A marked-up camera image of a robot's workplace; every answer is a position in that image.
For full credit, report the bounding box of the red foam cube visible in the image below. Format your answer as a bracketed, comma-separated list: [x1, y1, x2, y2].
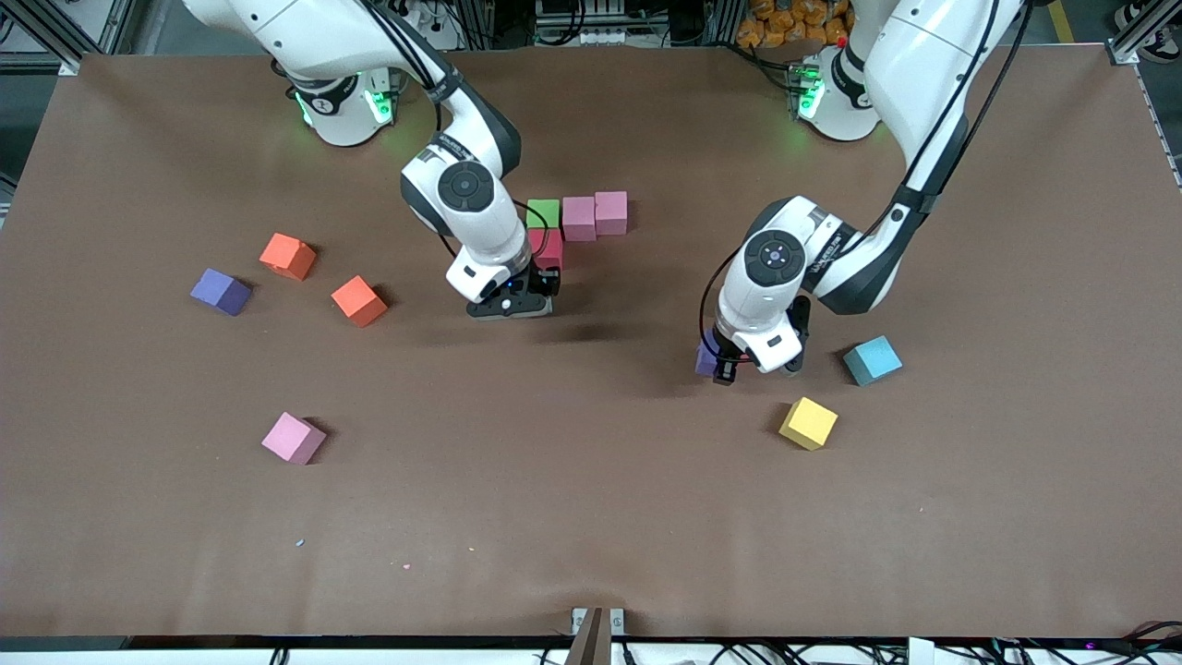
[528, 228, 565, 272]

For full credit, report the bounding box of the notched pink foam cube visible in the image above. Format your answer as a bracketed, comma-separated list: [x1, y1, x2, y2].
[595, 191, 630, 237]

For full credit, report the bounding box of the yellow foam cube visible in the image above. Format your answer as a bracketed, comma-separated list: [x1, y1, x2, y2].
[778, 396, 839, 452]

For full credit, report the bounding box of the blue foam cube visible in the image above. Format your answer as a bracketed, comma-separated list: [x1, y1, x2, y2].
[842, 334, 904, 387]

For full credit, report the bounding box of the orange foam cube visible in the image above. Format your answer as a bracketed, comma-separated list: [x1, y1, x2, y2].
[331, 275, 390, 329]
[259, 232, 318, 282]

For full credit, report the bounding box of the brown table cover sheet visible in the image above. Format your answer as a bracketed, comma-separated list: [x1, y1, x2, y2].
[0, 44, 1182, 638]

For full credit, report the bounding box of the pile of orange objects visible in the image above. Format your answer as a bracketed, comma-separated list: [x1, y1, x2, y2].
[736, 0, 855, 47]

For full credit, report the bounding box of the metal table edge bracket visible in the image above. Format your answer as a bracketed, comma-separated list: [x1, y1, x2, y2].
[571, 607, 626, 665]

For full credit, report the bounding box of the aluminium frame profile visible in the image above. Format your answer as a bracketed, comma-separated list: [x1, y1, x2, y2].
[0, 0, 82, 77]
[1106, 0, 1182, 67]

